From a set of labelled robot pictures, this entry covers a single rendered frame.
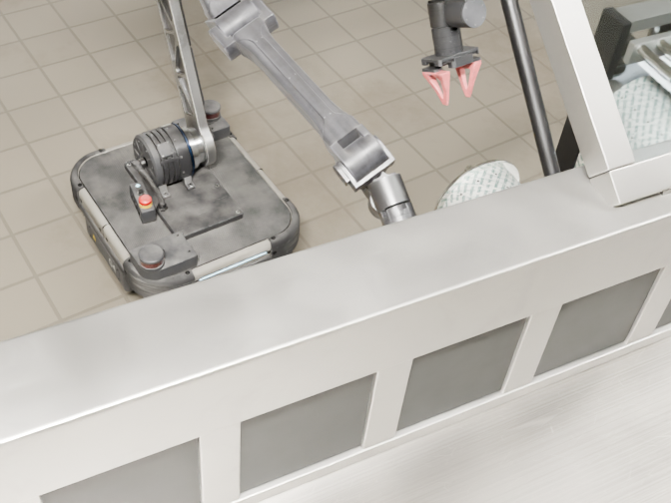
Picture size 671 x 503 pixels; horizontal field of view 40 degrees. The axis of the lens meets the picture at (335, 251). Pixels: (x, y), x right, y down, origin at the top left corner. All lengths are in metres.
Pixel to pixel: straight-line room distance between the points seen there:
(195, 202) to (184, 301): 2.09
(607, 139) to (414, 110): 2.80
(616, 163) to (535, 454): 0.28
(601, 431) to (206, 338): 0.43
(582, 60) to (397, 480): 0.40
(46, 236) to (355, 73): 1.40
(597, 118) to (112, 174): 2.23
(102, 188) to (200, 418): 2.21
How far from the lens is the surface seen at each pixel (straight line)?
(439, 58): 1.87
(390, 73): 3.78
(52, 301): 2.90
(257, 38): 1.67
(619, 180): 0.82
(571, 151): 1.64
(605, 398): 0.96
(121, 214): 2.78
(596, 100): 0.82
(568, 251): 0.77
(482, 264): 0.74
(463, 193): 1.33
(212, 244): 2.68
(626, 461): 0.93
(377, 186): 1.49
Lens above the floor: 2.18
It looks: 46 degrees down
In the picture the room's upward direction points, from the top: 7 degrees clockwise
